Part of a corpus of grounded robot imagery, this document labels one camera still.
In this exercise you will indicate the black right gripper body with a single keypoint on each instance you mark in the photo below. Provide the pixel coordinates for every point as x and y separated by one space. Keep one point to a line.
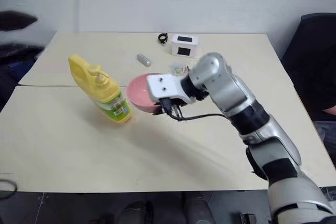
174 103

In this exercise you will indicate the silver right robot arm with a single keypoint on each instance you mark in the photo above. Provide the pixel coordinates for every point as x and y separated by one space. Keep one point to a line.
228 87

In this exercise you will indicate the small silver bar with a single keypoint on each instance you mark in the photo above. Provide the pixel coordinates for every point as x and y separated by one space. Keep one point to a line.
144 59

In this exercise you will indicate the yellow pump dispenser bottle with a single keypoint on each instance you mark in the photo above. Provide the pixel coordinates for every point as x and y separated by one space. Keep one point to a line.
110 90

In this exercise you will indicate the pink bowl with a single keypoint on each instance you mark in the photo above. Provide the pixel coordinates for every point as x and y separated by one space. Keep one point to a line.
139 89

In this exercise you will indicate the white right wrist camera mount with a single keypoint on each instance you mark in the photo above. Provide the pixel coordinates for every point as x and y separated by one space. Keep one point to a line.
168 86

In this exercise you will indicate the white box with black panels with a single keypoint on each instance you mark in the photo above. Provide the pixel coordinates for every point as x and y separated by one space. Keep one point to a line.
184 46

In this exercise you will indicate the clear bag of colourful bits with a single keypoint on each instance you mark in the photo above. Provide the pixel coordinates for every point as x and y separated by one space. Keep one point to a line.
178 70

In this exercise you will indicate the black chair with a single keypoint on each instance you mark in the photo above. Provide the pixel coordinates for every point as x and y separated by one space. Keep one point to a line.
315 18

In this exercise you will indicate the small black block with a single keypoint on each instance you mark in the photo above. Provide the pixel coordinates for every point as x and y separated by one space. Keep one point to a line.
248 218

